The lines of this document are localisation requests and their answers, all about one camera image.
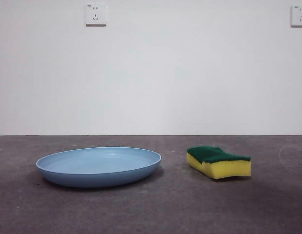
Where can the blue round plate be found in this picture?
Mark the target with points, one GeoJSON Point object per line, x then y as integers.
{"type": "Point", "coordinates": [97, 168]}

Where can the yellow sponge with green pad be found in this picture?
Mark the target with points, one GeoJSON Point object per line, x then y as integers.
{"type": "Point", "coordinates": [229, 170]}

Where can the white wall socket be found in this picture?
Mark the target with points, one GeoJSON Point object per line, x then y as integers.
{"type": "Point", "coordinates": [299, 16]}
{"type": "Point", "coordinates": [96, 15]}

